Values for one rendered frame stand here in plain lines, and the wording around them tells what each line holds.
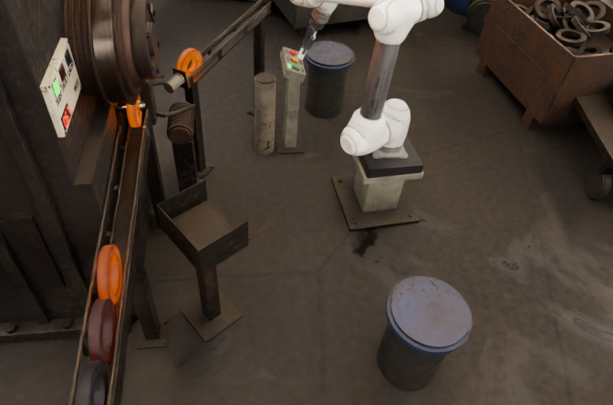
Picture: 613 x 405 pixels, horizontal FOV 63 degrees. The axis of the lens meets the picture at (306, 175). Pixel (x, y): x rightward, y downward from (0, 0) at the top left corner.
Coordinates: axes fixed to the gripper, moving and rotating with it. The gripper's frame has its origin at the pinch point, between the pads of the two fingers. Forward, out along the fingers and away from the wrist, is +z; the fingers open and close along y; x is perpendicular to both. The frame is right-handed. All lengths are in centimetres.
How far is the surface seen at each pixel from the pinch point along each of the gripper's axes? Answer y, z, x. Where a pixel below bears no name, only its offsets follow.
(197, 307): 105, 83, -30
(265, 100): 2.8, 33.1, -8.0
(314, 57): -38.4, 19.8, 22.2
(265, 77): -3.8, 22.5, -11.5
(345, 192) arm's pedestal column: 39, 54, 46
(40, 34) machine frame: 95, -30, -105
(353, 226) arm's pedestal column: 64, 54, 45
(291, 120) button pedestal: -2.1, 45.1, 13.2
